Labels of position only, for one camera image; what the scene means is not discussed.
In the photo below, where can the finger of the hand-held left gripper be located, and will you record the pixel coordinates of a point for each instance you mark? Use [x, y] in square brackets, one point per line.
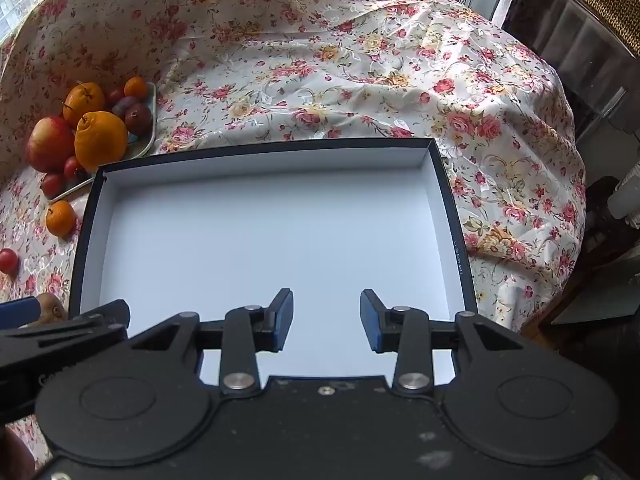
[75, 330]
[20, 308]

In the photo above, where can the floral tablecloth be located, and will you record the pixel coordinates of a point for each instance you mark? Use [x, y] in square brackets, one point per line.
[325, 85]

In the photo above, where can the purple plum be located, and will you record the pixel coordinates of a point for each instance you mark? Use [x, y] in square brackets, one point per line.
[121, 106]

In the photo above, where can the large round orange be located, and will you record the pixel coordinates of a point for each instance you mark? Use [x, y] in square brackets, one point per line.
[83, 101]

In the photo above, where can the white rounded object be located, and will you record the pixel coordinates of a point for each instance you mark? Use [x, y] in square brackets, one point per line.
[625, 197]

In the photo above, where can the black box with white inside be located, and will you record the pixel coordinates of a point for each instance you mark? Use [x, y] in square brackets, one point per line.
[275, 220]

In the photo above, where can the brown kiwi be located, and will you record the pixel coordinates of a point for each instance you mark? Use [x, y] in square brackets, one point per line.
[52, 307]

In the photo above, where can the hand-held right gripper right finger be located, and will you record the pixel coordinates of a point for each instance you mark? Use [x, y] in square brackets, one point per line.
[372, 321]

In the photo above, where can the dark red plum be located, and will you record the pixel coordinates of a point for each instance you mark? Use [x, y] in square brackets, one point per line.
[139, 116]

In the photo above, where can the small red plum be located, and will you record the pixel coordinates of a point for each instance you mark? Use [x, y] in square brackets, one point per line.
[113, 96]

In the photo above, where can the light green tray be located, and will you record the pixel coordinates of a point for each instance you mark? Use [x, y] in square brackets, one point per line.
[145, 140]

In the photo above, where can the red cherry tomato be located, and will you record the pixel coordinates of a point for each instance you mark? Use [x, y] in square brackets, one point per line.
[52, 185]
[74, 168]
[7, 261]

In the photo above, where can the small mandarin orange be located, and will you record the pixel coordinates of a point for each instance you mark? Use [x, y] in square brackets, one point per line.
[136, 87]
[61, 218]

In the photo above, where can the large orange with knobbed top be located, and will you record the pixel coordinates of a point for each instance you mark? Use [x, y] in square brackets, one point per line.
[100, 141]

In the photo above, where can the red apple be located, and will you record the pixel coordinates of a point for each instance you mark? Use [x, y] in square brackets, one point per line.
[50, 144]

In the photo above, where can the dark wooden cabinet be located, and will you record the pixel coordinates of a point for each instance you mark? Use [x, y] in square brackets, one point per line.
[570, 45]

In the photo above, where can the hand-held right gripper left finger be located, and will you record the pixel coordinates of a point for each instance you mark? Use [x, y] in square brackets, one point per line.
[282, 321]

